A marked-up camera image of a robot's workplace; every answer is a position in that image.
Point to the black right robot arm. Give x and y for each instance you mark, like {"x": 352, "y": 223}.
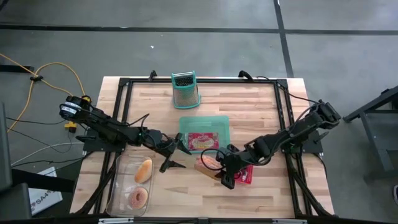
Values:
{"x": 298, "y": 132}

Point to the pink sprinkled donut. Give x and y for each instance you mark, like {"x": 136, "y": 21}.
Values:
{"x": 134, "y": 202}

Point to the clear plastic tray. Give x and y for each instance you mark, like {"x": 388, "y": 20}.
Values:
{"x": 121, "y": 186}

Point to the teal metal box grater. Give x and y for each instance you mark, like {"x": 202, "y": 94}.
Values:
{"x": 186, "y": 90}

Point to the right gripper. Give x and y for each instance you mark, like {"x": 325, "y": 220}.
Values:
{"x": 234, "y": 160}

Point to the red food packet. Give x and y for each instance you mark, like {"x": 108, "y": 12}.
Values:
{"x": 202, "y": 141}

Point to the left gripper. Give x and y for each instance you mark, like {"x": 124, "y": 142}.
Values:
{"x": 158, "y": 143}

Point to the black desk furniture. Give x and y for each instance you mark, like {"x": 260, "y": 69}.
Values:
{"x": 12, "y": 202}

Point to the teal translucent plastic bin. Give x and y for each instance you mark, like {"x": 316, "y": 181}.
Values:
{"x": 186, "y": 124}

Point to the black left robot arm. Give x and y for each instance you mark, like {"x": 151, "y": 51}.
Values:
{"x": 102, "y": 126}

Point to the oval sprinkled bread roll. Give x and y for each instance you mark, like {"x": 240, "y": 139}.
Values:
{"x": 143, "y": 171}

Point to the black metal stand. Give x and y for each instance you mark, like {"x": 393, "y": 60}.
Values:
{"x": 371, "y": 143}

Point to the small white-capped dropper bottle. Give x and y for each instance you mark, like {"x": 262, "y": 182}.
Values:
{"x": 246, "y": 175}

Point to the white printed box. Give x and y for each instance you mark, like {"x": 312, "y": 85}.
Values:
{"x": 46, "y": 199}

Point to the black floor bar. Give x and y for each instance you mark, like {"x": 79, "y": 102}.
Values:
{"x": 15, "y": 68}

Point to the red plastic slotted basket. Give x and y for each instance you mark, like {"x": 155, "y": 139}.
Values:
{"x": 248, "y": 179}

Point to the long sprinkled bread loaf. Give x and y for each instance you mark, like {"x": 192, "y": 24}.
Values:
{"x": 206, "y": 168}

